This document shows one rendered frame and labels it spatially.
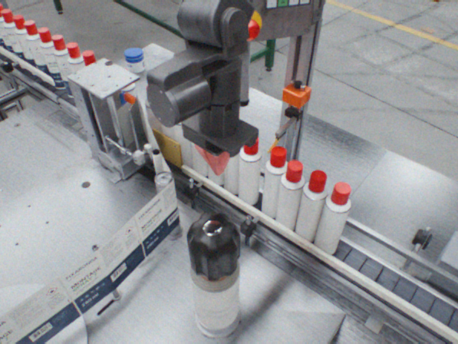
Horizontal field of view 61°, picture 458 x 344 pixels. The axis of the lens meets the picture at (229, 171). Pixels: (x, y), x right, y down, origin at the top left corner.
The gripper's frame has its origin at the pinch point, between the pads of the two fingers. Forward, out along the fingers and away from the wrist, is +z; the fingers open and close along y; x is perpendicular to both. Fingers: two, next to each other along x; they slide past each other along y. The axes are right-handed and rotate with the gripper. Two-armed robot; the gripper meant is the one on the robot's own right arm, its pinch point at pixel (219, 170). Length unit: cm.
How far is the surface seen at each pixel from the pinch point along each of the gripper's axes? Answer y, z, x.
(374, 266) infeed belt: 25.6, 30.3, 22.9
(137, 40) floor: -235, 115, 161
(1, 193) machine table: -63, 37, -19
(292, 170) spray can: 4.4, 10.0, 17.4
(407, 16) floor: -75, 109, 357
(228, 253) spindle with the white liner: 10.0, 3.4, -9.5
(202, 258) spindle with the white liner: 7.3, 4.6, -12.0
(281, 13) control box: -7.6, -15.6, 25.7
